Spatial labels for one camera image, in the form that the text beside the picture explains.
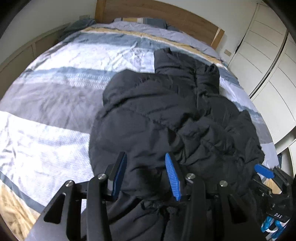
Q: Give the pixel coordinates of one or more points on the striped duvet cover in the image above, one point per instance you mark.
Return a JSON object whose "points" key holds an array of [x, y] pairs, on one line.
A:
{"points": [[48, 111]]}

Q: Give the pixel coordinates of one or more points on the dark teal folded cloth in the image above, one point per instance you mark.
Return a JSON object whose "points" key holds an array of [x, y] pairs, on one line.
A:
{"points": [[77, 26]]}

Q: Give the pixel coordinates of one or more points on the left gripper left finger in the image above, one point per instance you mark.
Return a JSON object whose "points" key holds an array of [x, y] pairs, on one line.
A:
{"points": [[116, 173]]}

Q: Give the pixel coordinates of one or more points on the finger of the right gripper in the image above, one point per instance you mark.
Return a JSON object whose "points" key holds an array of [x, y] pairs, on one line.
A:
{"points": [[264, 171]]}

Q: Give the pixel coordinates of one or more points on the striped pillow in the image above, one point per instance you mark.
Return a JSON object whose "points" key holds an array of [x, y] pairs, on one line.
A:
{"points": [[158, 23]]}

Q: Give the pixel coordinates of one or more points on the black puffer down jacket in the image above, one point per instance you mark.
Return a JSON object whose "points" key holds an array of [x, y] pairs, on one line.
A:
{"points": [[177, 109]]}

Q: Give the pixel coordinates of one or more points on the blue white gloved hand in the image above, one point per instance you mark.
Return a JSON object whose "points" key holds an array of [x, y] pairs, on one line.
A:
{"points": [[272, 228]]}

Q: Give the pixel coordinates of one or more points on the wall socket plate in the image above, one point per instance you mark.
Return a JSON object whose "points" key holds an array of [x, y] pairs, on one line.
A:
{"points": [[83, 17]]}

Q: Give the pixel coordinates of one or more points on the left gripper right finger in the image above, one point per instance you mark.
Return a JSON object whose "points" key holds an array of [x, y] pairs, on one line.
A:
{"points": [[176, 178]]}

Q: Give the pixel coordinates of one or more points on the wall switch plate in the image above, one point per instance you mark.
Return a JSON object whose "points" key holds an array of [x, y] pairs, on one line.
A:
{"points": [[228, 53]]}

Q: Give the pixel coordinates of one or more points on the wooden headboard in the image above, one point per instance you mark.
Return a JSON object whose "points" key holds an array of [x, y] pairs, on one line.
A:
{"points": [[190, 23]]}

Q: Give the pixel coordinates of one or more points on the white wardrobe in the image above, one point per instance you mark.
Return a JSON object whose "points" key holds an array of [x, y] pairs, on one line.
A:
{"points": [[264, 64]]}

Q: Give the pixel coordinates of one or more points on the beige radiator cover cabinet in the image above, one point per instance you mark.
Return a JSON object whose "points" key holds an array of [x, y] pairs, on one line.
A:
{"points": [[22, 57]]}

